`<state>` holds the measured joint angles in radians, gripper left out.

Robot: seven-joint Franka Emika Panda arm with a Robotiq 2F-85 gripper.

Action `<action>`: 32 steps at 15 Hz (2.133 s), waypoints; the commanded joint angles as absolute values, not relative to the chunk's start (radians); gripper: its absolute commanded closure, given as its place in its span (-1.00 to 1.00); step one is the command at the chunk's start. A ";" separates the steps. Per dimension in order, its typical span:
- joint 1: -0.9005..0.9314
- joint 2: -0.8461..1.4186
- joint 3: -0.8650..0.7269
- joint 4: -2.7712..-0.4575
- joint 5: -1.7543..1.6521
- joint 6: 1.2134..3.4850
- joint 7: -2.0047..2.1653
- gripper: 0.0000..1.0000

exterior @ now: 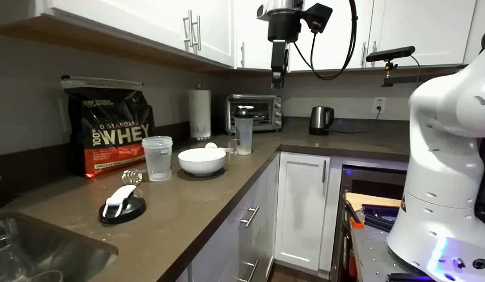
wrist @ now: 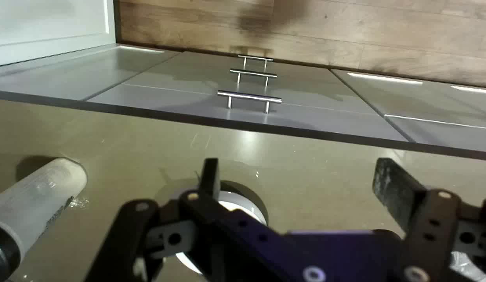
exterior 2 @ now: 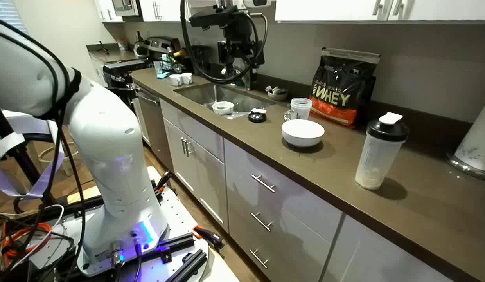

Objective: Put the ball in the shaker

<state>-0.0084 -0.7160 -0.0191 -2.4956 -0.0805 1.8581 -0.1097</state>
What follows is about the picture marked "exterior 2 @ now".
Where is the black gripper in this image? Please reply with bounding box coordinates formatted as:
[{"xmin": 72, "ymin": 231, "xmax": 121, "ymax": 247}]
[{"xmin": 190, "ymin": 6, "xmax": 265, "ymax": 68}]

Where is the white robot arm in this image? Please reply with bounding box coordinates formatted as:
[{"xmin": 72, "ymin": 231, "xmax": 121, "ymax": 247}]
[{"xmin": 0, "ymin": 18, "xmax": 168, "ymax": 264}]

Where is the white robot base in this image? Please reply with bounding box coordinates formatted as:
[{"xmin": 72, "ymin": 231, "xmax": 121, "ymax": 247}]
[{"xmin": 22, "ymin": 166, "xmax": 240, "ymax": 282}]

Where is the clear open shaker cup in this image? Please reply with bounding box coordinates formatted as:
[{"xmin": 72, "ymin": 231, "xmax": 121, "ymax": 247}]
[{"xmin": 290, "ymin": 97, "xmax": 312, "ymax": 119}]

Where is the shaker bottle with black lid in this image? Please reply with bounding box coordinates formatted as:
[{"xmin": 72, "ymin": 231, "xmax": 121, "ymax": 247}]
[{"xmin": 356, "ymin": 111, "xmax": 409, "ymax": 189}]

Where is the stainless steel sink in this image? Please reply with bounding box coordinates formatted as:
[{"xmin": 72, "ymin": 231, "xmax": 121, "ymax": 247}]
[{"xmin": 179, "ymin": 84, "xmax": 273, "ymax": 119}]

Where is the white cup in sink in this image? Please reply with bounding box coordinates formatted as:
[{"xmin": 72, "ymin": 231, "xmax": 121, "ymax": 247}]
[{"xmin": 212, "ymin": 100, "xmax": 235, "ymax": 114}]

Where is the white bowl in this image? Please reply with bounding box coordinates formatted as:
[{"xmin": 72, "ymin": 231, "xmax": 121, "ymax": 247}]
[{"xmin": 282, "ymin": 119, "xmax": 326, "ymax": 147}]

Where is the black whey protein bag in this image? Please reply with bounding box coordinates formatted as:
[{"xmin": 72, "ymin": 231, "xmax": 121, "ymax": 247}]
[{"xmin": 310, "ymin": 46, "xmax": 381, "ymax": 126}]

